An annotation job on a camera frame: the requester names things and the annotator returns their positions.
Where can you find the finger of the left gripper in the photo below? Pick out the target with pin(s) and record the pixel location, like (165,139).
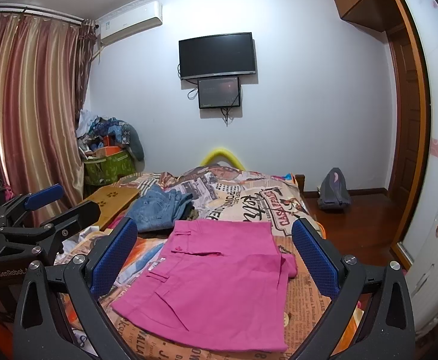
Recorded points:
(34,201)
(61,221)

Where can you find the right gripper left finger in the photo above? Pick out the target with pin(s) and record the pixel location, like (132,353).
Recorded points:
(41,328)

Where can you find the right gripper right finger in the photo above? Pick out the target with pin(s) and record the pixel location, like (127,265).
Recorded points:
(386,330)

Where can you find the pink pants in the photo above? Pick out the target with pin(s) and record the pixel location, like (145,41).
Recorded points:
(216,285)

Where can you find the green storage basket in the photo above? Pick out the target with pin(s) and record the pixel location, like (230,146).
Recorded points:
(107,170)

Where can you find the white suitcase with stickers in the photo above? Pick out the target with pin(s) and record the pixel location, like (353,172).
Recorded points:
(422,283)

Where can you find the pile of clothes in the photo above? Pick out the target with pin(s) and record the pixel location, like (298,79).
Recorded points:
(95,132)

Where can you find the folded blue jeans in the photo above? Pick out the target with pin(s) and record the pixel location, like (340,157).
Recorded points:
(158,210)

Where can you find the striped pink curtain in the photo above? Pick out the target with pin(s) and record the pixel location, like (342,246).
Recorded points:
(42,90)

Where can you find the grey backpack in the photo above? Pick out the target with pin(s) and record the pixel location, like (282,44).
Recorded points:
(333,193)

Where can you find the printed bed cover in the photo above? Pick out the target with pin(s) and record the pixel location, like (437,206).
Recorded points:
(223,193)

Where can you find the white air conditioner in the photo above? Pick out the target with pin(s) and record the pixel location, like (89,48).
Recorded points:
(131,22)

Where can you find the brown wooden door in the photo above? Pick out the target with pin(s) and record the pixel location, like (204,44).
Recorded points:
(408,115)

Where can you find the wooden overhead cabinet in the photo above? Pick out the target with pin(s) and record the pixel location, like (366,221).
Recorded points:
(378,15)

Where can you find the small black wall monitor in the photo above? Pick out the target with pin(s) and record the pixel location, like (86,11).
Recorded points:
(219,92)

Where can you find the wall mounted black television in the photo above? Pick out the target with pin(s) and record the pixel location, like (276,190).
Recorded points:
(217,55)

